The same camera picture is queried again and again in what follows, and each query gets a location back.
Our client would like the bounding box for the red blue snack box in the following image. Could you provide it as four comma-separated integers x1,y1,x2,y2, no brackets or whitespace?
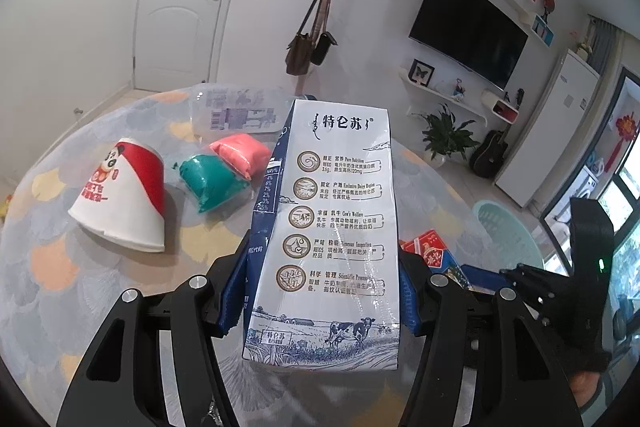
400,230,471,289

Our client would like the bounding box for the white red paper cup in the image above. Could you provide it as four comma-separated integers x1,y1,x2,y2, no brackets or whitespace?
68,138,165,253

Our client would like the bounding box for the white blue milk carton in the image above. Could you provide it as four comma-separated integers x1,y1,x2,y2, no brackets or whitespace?
243,100,400,372

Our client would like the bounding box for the teal plastic bag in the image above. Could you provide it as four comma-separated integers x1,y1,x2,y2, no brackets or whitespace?
178,154,250,213

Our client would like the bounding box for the pink plastic bag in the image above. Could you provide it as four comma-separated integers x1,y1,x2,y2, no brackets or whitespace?
207,133,271,181

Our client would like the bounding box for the person's right hand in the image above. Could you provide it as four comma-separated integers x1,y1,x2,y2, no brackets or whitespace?
570,371,601,407

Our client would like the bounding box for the teal plastic waste basket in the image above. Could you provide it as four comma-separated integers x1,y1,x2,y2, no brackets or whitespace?
473,199,544,269

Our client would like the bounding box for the patterned round tablecloth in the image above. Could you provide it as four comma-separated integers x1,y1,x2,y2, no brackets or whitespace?
0,82,507,427

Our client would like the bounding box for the black guitar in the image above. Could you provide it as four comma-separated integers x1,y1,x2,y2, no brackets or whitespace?
470,130,508,179

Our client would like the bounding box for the white refrigerator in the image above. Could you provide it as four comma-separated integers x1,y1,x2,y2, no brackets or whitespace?
495,50,600,208

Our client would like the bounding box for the red chinese knot decoration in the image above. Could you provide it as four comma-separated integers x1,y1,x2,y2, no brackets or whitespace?
612,112,638,160

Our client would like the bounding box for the green potted plant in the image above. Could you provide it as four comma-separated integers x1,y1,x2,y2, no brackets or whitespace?
419,104,480,169

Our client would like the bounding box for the framed butterfly picture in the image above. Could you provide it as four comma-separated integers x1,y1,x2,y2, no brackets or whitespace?
408,60,435,87

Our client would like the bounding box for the clear plastic water bottle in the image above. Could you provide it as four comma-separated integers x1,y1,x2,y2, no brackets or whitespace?
190,83,296,141

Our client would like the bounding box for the black hanging bag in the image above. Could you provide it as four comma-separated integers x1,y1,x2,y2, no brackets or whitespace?
310,0,337,66

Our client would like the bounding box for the brown hanging bag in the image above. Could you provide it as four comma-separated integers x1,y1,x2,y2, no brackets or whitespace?
285,0,319,76

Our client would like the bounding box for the black wall television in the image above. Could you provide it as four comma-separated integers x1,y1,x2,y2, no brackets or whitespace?
409,0,527,89

